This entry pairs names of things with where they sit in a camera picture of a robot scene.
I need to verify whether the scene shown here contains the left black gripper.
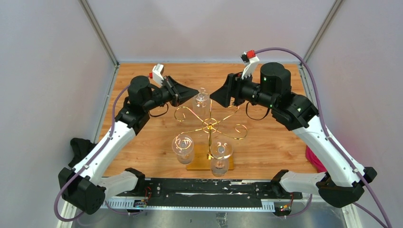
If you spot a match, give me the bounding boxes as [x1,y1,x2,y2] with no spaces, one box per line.
[143,76,199,112]

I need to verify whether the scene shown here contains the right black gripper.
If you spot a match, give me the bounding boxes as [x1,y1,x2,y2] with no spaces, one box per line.
[209,69,276,110]

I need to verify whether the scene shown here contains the wine glass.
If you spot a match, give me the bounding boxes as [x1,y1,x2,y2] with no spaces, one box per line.
[172,134,194,164]
[192,87,211,118]
[210,140,233,177]

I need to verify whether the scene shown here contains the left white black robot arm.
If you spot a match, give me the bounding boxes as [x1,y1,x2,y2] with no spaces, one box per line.
[54,76,198,221]

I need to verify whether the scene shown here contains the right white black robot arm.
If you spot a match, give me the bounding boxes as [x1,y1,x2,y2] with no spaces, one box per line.
[210,62,377,208]

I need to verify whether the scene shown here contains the wooden rack base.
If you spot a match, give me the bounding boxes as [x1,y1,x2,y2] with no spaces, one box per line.
[186,144,234,171]

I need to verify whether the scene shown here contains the pink cloth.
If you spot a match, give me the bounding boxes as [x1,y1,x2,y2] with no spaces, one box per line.
[305,146,327,172]

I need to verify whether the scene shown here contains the gold wire glass rack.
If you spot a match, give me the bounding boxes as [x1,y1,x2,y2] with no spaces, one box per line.
[174,100,248,160]

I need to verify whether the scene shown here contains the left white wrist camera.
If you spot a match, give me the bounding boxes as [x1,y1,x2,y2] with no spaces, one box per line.
[149,64,164,86]

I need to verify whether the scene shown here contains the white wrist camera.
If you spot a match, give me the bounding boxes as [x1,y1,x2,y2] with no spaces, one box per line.
[240,50,260,79]
[149,64,164,86]

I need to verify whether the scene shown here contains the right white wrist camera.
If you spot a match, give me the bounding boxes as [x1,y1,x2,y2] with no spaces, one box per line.
[240,50,260,79]

